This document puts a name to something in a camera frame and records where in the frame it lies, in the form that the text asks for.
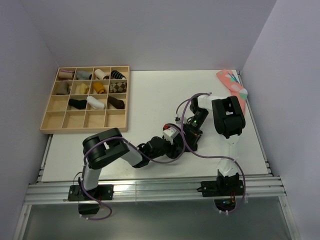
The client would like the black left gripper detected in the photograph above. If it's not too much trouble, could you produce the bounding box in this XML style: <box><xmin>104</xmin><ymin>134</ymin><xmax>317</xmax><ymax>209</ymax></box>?
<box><xmin>148</xmin><ymin>136</ymin><xmax>184</xmax><ymax>161</ymax></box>

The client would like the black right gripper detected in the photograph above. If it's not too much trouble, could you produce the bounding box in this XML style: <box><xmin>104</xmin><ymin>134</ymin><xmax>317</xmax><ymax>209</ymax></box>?
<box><xmin>182</xmin><ymin>109</ymin><xmax>209</xmax><ymax>150</ymax></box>

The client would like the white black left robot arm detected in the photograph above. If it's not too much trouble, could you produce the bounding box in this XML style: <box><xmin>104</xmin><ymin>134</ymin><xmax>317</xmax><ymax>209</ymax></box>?
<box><xmin>79</xmin><ymin>128</ymin><xmax>186</xmax><ymax>200</ymax></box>

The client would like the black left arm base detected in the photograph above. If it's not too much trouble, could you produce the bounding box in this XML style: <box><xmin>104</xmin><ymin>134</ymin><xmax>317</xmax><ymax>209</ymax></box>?
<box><xmin>67</xmin><ymin>184</ymin><xmax>114</xmax><ymax>216</ymax></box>

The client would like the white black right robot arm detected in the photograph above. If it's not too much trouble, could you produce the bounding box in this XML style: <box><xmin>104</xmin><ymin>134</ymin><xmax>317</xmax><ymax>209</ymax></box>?
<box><xmin>181</xmin><ymin>93</ymin><xmax>246</xmax><ymax>195</ymax></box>

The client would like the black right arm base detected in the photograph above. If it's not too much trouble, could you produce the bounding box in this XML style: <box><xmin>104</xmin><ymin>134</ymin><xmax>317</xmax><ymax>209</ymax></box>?
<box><xmin>196</xmin><ymin>179</ymin><xmax>245</xmax><ymax>213</ymax></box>

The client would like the dark brown rolled sock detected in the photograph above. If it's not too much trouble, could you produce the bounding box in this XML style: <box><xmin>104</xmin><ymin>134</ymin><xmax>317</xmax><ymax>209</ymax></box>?
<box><xmin>107</xmin><ymin>96</ymin><xmax>125</xmax><ymax>110</ymax></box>

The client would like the pink patterned sock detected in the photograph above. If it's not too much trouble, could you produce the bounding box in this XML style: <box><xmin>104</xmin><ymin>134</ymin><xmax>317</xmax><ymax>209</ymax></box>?
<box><xmin>216</xmin><ymin>69</ymin><xmax>248</xmax><ymax>115</ymax></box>

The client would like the brown checkered rolled sock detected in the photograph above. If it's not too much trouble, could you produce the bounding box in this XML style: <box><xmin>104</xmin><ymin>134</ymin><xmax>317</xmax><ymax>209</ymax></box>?
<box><xmin>109</xmin><ymin>81</ymin><xmax>127</xmax><ymax>94</ymax></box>

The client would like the white rolled sock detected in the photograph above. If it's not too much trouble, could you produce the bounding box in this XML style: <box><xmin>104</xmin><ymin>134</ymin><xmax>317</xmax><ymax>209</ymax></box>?
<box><xmin>86</xmin><ymin>95</ymin><xmax>106</xmax><ymax>110</ymax></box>

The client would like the mustard yellow rolled sock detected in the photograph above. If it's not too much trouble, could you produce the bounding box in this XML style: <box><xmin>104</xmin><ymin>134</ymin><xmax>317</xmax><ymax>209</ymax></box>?
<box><xmin>93</xmin><ymin>82</ymin><xmax>107</xmax><ymax>94</ymax></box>

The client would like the black white striped sock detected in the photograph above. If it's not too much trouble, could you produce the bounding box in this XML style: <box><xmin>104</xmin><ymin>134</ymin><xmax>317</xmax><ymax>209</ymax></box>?
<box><xmin>110</xmin><ymin>70</ymin><xmax>126</xmax><ymax>80</ymax></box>

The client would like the wooden compartment tray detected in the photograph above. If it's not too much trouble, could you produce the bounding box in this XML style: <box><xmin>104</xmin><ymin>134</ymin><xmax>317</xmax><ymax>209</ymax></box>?
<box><xmin>40</xmin><ymin>65</ymin><xmax>131</xmax><ymax>134</ymax></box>

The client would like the black rolled sock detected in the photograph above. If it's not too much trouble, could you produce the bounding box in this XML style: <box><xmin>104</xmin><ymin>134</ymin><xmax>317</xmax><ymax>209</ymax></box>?
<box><xmin>68</xmin><ymin>98</ymin><xmax>87</xmax><ymax>110</ymax></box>

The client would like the cream rolled sock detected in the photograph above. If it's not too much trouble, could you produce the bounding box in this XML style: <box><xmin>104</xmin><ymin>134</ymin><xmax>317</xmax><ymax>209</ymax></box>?
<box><xmin>94</xmin><ymin>69</ymin><xmax>110</xmax><ymax>80</ymax></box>

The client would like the pale yellow rolled sock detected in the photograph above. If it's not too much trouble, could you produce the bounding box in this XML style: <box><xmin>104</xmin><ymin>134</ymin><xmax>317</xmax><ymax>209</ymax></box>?
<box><xmin>78</xmin><ymin>83</ymin><xmax>90</xmax><ymax>95</ymax></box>

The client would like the grey rolled sock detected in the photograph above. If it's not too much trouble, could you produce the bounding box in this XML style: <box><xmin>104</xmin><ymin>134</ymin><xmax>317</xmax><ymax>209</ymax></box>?
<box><xmin>75</xmin><ymin>70</ymin><xmax>92</xmax><ymax>80</ymax></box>

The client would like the taupe rolled sock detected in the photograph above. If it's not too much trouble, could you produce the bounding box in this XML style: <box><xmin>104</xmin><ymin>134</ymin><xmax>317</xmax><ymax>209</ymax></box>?
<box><xmin>56</xmin><ymin>82</ymin><xmax>70</xmax><ymax>95</ymax></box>

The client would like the beige purple rolled sock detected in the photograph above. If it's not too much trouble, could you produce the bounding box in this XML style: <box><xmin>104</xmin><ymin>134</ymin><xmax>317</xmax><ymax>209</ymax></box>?
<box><xmin>58</xmin><ymin>69</ymin><xmax>75</xmax><ymax>80</ymax></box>

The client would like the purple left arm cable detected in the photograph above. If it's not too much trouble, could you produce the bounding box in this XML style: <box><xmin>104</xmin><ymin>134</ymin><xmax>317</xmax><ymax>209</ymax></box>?
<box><xmin>83</xmin><ymin>123</ymin><xmax>186</xmax><ymax>221</ymax></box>

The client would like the aluminium frame rail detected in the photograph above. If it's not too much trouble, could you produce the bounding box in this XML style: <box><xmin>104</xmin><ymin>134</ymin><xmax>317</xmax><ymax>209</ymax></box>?
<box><xmin>23</xmin><ymin>133</ymin><xmax>286</xmax><ymax>205</ymax></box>

